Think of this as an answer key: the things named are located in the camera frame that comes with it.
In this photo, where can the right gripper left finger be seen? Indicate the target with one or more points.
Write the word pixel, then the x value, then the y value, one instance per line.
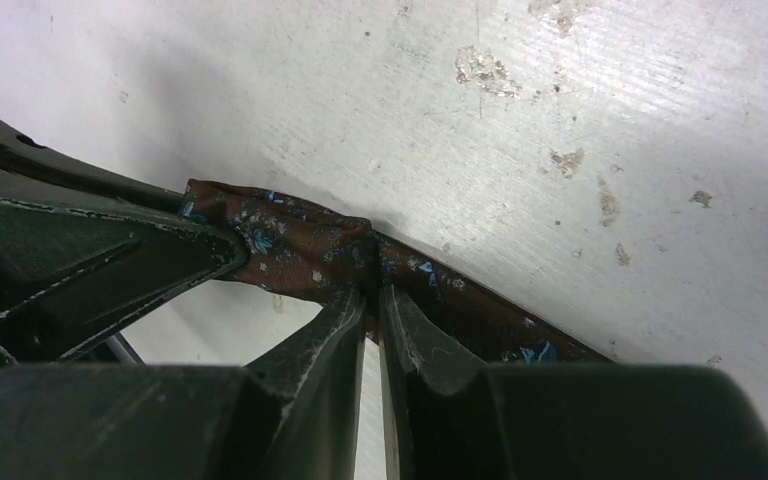
pixel 290 414

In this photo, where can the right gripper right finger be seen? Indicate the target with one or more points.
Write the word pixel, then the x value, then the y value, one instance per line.
pixel 450 415

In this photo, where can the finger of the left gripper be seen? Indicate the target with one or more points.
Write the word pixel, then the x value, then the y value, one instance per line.
pixel 75 271
pixel 21 155

